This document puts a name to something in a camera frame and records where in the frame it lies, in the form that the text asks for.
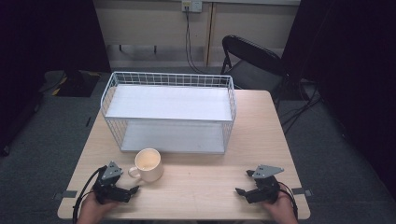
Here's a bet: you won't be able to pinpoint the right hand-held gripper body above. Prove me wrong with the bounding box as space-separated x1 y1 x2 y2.
244 164 285 205

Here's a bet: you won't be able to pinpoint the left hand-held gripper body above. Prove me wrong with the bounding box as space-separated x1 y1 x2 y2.
92 161 132 205

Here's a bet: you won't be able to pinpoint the cream ceramic mug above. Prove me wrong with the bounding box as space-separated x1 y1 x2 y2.
127 147 164 184

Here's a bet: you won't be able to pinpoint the white wire shelf rack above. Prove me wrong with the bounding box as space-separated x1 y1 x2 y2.
100 71 237 155

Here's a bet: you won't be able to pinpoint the person's left hand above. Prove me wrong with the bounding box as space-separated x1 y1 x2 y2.
77 193 120 224

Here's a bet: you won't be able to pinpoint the person's right hand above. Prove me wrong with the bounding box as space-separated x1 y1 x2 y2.
262 190 299 224

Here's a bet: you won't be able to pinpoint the grey tape strip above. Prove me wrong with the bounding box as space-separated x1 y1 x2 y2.
290 187 313 197
52 189 78 201

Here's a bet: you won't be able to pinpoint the black stand base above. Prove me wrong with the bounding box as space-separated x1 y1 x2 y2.
55 69 101 98

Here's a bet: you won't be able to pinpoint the black folding chair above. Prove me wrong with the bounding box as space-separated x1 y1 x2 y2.
219 35 290 95

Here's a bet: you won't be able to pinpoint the dark curtain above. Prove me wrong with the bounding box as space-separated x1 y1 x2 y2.
280 0 396 190
0 0 112 157

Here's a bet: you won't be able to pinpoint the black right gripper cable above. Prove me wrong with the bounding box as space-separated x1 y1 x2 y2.
277 181 299 220

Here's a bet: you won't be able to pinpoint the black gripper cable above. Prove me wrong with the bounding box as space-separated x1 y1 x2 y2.
277 181 299 220
72 165 108 224

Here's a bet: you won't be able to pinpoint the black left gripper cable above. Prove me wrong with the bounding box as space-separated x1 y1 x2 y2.
72 165 108 224

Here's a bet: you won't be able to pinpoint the black floor cables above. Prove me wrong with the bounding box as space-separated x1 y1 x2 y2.
279 79 322 135

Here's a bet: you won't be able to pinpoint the black wall socket cable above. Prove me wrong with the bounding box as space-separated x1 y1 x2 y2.
184 6 207 75

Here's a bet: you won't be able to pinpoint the white wall socket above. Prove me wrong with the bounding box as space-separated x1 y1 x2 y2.
181 0 204 14

